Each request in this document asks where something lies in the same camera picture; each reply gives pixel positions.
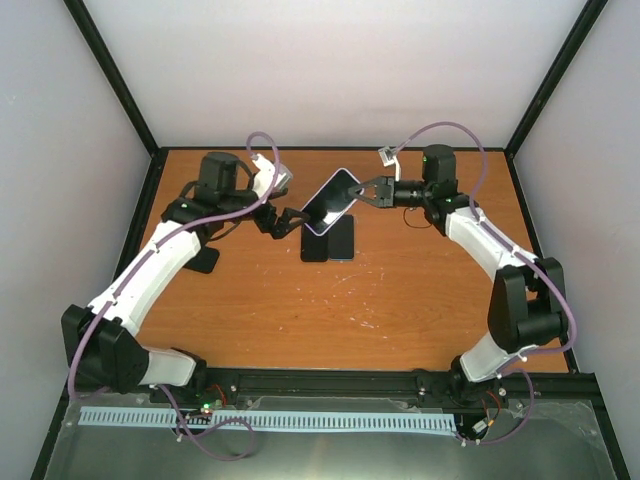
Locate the black right frame post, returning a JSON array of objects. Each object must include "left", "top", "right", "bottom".
[{"left": 504, "top": 0, "right": 611, "bottom": 156}]

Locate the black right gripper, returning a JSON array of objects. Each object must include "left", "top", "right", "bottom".
[{"left": 347, "top": 176, "right": 431, "bottom": 209}]

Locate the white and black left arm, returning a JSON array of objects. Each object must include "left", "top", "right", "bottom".
[{"left": 61, "top": 152, "right": 309, "bottom": 403}]

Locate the black frame post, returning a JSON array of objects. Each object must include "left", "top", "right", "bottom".
[
  {"left": 62, "top": 0, "right": 161, "bottom": 156},
  {"left": 504, "top": 0, "right": 611, "bottom": 156}
]

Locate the light blue cable duct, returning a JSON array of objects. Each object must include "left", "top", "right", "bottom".
[{"left": 77, "top": 406, "right": 455, "bottom": 436}]

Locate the black phone case on table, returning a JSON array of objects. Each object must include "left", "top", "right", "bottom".
[{"left": 184, "top": 247, "right": 220, "bottom": 274}]

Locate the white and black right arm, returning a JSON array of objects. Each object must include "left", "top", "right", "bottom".
[{"left": 348, "top": 144, "right": 572, "bottom": 404}]

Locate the black frame rail base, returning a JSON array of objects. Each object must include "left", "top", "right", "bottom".
[{"left": 64, "top": 364, "right": 601, "bottom": 416}]

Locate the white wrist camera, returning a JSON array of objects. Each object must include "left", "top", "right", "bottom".
[
  {"left": 378, "top": 146, "right": 402, "bottom": 181},
  {"left": 252, "top": 154, "right": 293, "bottom": 197}
]

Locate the teal phone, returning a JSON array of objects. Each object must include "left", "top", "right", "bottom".
[{"left": 328, "top": 215, "right": 355, "bottom": 261}]

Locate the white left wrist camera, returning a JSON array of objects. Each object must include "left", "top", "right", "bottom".
[{"left": 252, "top": 154, "right": 293, "bottom": 197}]

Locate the phone with lilac case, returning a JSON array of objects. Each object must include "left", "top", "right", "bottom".
[{"left": 302, "top": 168, "right": 359, "bottom": 236}]

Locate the black left frame post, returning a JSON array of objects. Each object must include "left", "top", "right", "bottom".
[{"left": 62, "top": 0, "right": 161, "bottom": 156}]

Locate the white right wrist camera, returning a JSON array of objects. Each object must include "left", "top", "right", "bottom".
[{"left": 378, "top": 146, "right": 402, "bottom": 181}]

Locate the black phone case with ring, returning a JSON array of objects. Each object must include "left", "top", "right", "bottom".
[{"left": 300, "top": 226, "right": 329, "bottom": 263}]

